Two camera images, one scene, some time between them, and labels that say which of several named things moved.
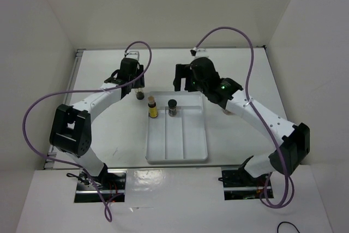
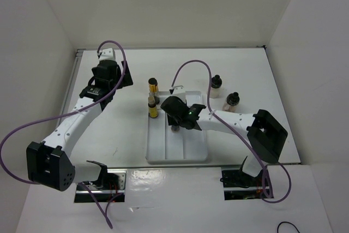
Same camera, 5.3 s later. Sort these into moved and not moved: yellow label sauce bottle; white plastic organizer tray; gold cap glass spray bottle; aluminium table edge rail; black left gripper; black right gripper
Moved: gold cap glass spray bottle; black left gripper; black right gripper
Not moved: white plastic organizer tray; aluminium table edge rail; yellow label sauce bottle
